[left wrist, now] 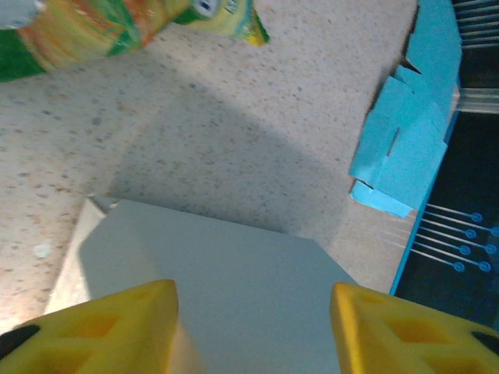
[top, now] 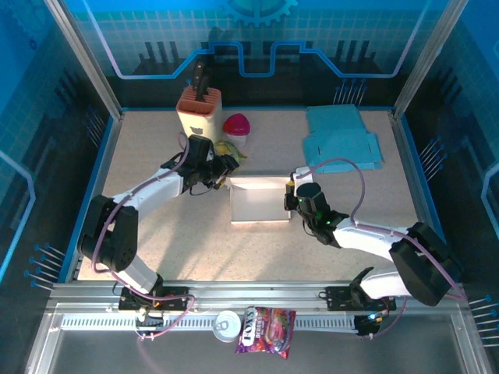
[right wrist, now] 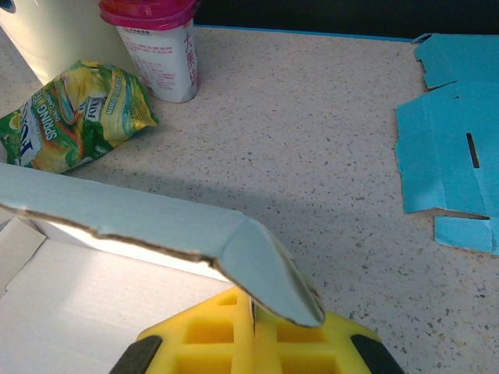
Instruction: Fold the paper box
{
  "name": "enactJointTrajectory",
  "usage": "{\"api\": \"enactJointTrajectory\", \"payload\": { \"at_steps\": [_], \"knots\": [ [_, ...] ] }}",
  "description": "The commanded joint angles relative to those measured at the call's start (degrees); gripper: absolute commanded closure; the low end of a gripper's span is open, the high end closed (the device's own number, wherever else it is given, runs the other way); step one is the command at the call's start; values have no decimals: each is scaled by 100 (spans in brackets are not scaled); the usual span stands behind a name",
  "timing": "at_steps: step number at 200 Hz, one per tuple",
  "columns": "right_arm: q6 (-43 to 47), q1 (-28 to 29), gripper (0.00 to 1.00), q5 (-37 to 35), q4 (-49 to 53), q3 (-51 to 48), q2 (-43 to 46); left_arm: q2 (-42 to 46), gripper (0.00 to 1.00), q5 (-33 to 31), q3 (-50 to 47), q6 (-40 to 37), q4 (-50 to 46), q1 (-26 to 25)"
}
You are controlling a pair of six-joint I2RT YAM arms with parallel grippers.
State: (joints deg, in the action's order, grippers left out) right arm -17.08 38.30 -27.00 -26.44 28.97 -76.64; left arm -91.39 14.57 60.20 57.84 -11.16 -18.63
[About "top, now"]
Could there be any green Fox's candy bag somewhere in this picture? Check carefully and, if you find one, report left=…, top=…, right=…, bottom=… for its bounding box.
left=212, top=139, right=248, bottom=161

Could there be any aluminium mounting rail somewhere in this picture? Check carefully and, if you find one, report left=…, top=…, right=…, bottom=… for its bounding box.
left=46, top=278, right=469, bottom=315

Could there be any blue paper box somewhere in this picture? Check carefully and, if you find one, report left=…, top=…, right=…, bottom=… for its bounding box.
left=303, top=104, right=385, bottom=175

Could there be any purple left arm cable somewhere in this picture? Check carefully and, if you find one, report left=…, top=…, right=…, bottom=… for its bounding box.
left=90, top=132, right=196, bottom=342

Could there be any white jar pink lid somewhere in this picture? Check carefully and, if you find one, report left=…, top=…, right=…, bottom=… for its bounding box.
left=221, top=112, right=251, bottom=148

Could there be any silver tin can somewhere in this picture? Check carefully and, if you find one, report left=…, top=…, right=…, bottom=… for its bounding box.
left=212, top=309, right=242, bottom=344

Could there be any beige knife block orange top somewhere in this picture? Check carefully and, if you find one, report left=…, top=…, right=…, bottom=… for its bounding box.
left=175, top=86, right=224, bottom=143

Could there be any aluminium frame post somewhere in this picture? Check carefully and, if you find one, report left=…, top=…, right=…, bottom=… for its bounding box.
left=42, top=0, right=125, bottom=122
left=391, top=0, right=471, bottom=122

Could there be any purple Fox's berries candy bag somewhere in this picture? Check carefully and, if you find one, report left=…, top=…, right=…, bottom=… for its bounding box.
left=235, top=306, right=297, bottom=360

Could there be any white slotted cable duct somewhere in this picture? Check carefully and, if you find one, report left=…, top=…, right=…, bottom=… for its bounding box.
left=60, top=313, right=359, bottom=334

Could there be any white paper box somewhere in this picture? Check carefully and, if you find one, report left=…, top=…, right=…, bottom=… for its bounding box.
left=227, top=175, right=293, bottom=226

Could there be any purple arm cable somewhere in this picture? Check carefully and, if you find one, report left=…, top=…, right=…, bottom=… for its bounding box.
left=90, top=132, right=196, bottom=342
left=294, top=157, right=469, bottom=340

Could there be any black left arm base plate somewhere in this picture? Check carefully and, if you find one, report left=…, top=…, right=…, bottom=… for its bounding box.
left=119, top=286, right=190, bottom=312

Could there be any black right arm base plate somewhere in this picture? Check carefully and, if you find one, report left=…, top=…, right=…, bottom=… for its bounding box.
left=325, top=286, right=397, bottom=312

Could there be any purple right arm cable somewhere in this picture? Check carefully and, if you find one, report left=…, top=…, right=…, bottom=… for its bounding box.
left=294, top=157, right=469, bottom=340

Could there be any black handled kitchen knife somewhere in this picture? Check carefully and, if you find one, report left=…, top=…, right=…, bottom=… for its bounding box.
left=193, top=61, right=207, bottom=90
left=196, top=76, right=212, bottom=103

